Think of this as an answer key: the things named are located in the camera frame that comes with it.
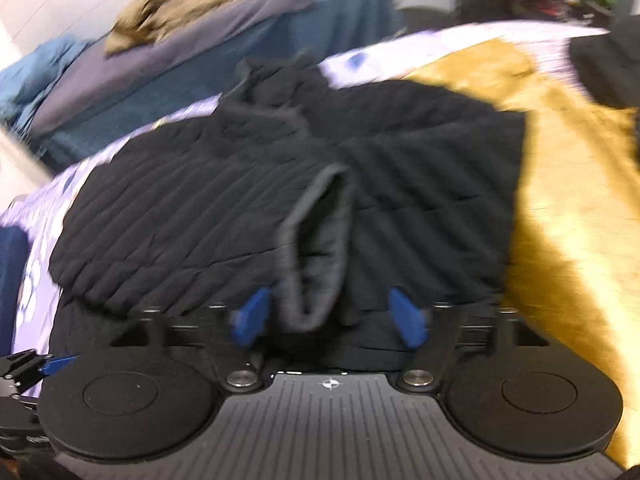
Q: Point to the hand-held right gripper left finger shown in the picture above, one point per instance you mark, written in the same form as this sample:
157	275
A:
250	317

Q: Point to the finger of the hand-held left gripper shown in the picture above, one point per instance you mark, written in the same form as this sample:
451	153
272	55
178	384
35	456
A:
55	364

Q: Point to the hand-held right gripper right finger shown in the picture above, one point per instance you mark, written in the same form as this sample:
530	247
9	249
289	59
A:
407	317

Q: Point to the black quilted jacket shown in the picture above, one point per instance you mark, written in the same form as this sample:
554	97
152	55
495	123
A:
175	210

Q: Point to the navy blue garment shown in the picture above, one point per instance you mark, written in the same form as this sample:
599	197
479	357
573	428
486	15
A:
12	285

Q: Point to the purple floral bed sheet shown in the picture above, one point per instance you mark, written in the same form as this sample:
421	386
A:
40	195

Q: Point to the gold velvet cloth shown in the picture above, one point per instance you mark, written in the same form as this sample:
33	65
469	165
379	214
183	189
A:
565	210

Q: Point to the grey cloth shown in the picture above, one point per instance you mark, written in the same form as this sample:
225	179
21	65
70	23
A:
150	70

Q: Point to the light blue cloth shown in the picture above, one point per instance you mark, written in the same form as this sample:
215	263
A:
40	70

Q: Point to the black cloth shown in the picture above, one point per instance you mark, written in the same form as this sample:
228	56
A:
605	70

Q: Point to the olive brown cloth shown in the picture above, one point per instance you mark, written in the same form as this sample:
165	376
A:
160	5

